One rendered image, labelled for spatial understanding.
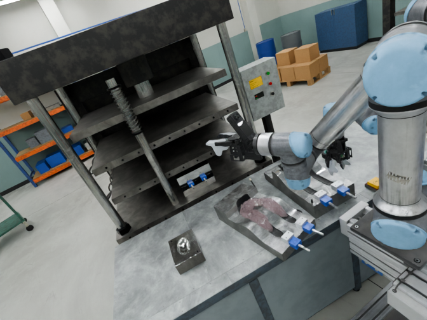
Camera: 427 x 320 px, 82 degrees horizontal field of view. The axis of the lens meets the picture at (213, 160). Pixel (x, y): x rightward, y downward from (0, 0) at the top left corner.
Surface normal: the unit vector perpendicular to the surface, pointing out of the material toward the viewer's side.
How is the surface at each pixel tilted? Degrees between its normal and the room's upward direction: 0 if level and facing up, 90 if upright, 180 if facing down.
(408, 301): 0
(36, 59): 90
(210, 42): 90
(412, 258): 0
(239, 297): 90
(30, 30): 90
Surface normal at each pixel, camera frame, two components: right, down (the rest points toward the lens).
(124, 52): 0.34, 0.35
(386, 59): -0.59, 0.46
